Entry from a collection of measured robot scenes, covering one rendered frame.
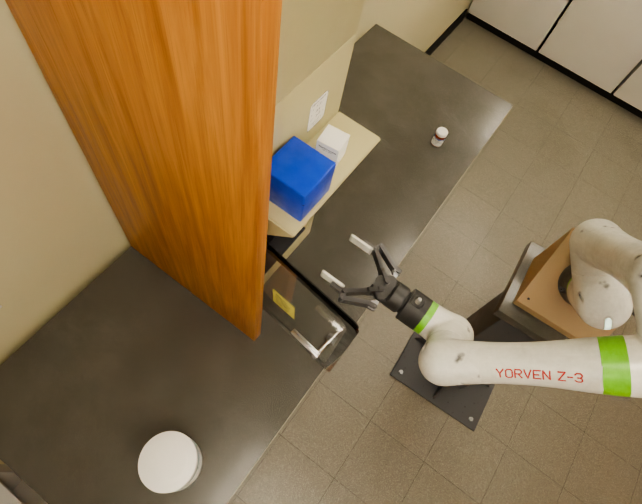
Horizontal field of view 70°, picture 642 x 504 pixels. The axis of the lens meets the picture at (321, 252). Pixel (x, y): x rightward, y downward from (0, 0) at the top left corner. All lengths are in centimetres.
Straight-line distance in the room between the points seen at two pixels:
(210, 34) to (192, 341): 102
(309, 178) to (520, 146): 274
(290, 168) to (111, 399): 84
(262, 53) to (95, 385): 111
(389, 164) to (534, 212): 161
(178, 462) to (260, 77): 92
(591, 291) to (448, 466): 132
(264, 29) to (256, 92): 8
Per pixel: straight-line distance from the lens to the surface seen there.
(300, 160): 86
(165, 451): 121
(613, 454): 289
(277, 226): 89
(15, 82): 103
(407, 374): 243
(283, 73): 76
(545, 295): 164
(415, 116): 195
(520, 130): 358
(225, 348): 139
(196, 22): 53
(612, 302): 141
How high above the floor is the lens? 228
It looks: 63 degrees down
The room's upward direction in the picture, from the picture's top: 17 degrees clockwise
